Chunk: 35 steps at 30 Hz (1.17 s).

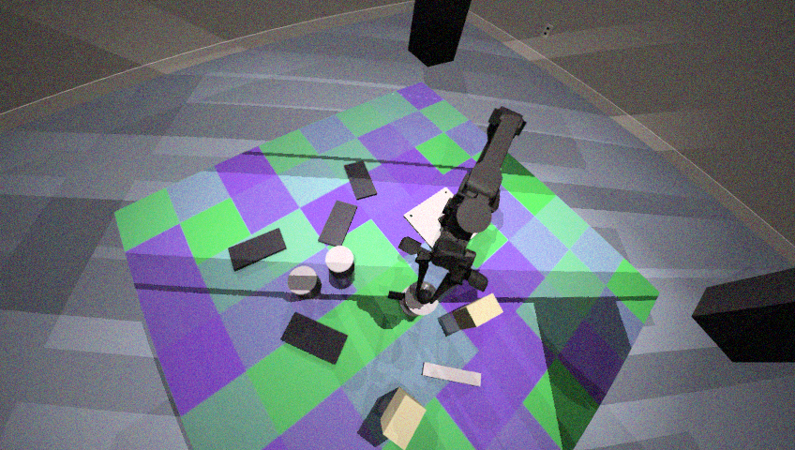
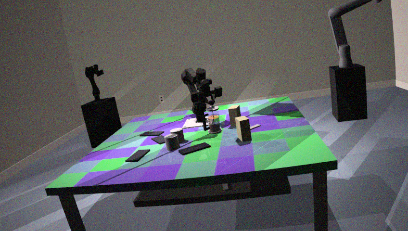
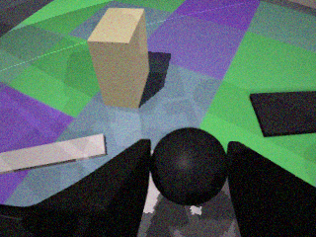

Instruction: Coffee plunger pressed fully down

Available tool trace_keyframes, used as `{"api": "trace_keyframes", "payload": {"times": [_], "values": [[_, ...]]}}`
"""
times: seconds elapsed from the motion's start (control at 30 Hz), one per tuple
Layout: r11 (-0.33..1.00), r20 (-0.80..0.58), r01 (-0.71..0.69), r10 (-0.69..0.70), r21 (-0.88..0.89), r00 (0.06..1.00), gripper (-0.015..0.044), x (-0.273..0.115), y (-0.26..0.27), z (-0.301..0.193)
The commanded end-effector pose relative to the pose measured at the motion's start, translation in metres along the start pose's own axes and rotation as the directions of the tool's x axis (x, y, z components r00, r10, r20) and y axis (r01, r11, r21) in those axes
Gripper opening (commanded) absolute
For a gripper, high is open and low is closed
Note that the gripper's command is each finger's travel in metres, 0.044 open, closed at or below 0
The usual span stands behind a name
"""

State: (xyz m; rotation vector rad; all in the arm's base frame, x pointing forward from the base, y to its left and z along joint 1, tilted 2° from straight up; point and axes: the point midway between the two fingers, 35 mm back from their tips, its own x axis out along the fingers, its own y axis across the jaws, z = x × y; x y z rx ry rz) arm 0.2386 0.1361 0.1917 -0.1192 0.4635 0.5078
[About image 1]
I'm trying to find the tan rectangular block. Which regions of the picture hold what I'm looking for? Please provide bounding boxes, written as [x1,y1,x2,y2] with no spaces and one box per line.
[452,293,503,330]
[381,387,426,450]

